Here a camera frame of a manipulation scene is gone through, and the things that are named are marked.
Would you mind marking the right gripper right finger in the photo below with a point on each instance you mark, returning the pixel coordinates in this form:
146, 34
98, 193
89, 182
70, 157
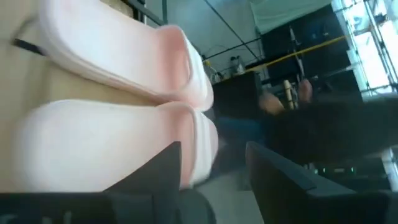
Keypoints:
280, 193

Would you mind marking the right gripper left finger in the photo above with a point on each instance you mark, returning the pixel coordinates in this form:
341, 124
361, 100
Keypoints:
140, 199

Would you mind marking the black partition panel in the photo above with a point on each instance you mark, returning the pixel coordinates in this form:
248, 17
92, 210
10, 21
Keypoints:
320, 62

